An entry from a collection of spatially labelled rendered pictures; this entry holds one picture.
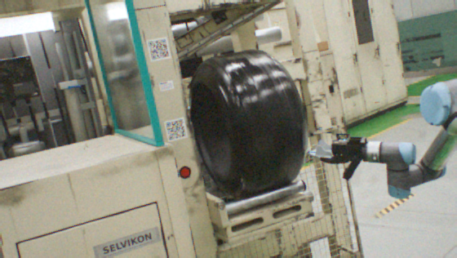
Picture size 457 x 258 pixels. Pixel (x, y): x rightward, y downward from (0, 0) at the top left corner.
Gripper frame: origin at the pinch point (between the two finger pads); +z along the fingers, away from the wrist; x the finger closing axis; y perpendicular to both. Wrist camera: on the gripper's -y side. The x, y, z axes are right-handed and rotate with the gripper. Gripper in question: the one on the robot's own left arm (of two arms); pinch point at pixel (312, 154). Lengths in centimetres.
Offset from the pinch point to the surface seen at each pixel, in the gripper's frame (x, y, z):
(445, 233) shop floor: -139, -157, -27
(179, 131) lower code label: 17.5, 19.8, 41.9
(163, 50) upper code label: 7, 47, 45
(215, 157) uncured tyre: -10, -11, 48
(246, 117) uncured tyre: 13.5, 23.5, 15.9
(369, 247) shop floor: -113, -154, 17
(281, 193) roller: 9.0, -12.2, 11.4
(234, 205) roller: 22.7, -7.9, 24.3
